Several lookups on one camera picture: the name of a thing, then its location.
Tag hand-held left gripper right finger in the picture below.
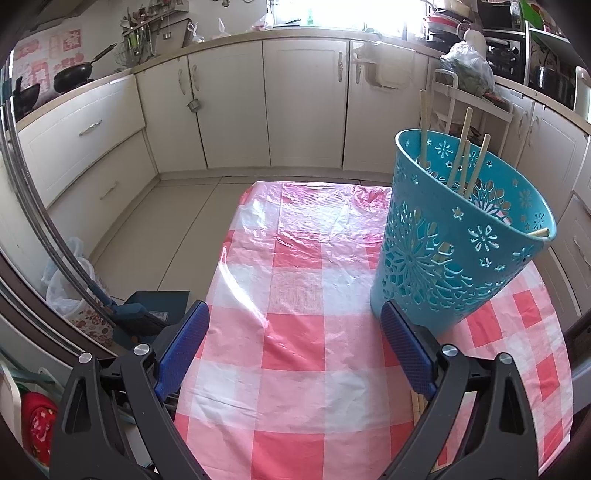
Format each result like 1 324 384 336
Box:
381 300 541 480

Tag white electric water boiler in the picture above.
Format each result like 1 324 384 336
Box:
574 66 591 123

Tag pink checkered tablecloth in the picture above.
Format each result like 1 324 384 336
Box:
173 181 575 480

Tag red printed cloth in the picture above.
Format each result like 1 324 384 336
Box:
21 391 58 467

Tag floral shopping bag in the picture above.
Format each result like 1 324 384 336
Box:
65 305 116 347

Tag plastic bag of vegetables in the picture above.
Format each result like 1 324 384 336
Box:
440 41 496 97

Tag white storage trolley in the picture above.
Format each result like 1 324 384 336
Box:
431 69 515 153

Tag white kitchen base cabinets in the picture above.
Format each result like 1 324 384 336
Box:
16 28 591 287

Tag dark blue box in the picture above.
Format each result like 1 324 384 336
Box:
124 290 191 347

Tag blue perforated plastic basket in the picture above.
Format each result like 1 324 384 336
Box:
369 129 558 337

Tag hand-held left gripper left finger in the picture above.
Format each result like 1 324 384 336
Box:
48 300 211 480

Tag white countertop shelf rack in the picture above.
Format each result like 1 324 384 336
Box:
524 18 583 93

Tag black microwave oven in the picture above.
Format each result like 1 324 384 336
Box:
478 0 527 33

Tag stack of red bowls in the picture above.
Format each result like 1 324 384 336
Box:
422 11 467 42

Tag bunch of wooden chopsticks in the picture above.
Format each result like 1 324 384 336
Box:
410 390 428 423

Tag wall utensil rack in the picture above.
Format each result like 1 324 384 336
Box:
113 4 190 70

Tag white thermos jug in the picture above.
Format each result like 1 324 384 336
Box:
457 22 488 54

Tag white hanging trash bin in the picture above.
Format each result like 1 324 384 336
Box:
353 41 409 90

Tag black stock pot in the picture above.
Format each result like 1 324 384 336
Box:
529 65 575 104

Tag black wok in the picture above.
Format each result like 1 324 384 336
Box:
53 44 118 94

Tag red patterned wall stickers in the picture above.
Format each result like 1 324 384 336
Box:
11 28 86 88

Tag kitchen window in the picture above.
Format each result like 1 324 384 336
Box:
268 0 435 28

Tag black cooking pot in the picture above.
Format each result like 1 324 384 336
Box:
11 76 41 116

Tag green cutting board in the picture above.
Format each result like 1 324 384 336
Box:
519 0 546 28

